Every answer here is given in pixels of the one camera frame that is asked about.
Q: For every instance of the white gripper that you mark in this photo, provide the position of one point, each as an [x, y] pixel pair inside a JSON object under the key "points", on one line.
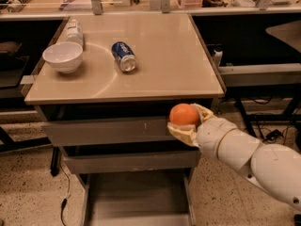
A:
{"points": [[213, 136]]}

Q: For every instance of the orange fruit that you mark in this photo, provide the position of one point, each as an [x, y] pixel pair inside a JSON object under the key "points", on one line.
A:
{"points": [[183, 114]]}

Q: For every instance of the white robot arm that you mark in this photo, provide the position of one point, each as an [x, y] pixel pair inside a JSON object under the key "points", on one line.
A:
{"points": [[274, 168]]}

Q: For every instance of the middle grey drawer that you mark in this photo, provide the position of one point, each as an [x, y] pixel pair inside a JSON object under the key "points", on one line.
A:
{"points": [[132, 162]]}

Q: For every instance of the grey drawer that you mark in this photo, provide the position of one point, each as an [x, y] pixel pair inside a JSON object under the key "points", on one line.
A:
{"points": [[132, 162], [142, 198], [107, 131]]}

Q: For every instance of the top grey drawer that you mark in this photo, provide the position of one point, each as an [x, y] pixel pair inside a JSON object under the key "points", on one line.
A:
{"points": [[107, 131]]}

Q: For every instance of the bottom grey drawer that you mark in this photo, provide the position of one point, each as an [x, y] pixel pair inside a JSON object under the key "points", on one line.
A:
{"points": [[142, 198]]}

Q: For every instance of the grey drawer cabinet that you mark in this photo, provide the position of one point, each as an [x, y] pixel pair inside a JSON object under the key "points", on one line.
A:
{"points": [[172, 67]]}

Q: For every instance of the black desk leg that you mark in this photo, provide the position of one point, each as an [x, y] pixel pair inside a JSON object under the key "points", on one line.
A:
{"points": [[240, 107]]}

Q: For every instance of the blue soda can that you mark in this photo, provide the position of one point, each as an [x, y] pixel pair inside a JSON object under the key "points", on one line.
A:
{"points": [[124, 56]]}

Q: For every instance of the white ceramic bowl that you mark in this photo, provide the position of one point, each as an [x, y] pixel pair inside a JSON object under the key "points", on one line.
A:
{"points": [[64, 57]]}

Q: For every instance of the clear plastic water bottle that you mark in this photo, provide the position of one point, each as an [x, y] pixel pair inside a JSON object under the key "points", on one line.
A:
{"points": [[74, 32]]}

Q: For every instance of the black spring tool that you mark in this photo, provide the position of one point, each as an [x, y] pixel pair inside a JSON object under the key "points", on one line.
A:
{"points": [[17, 5]]}

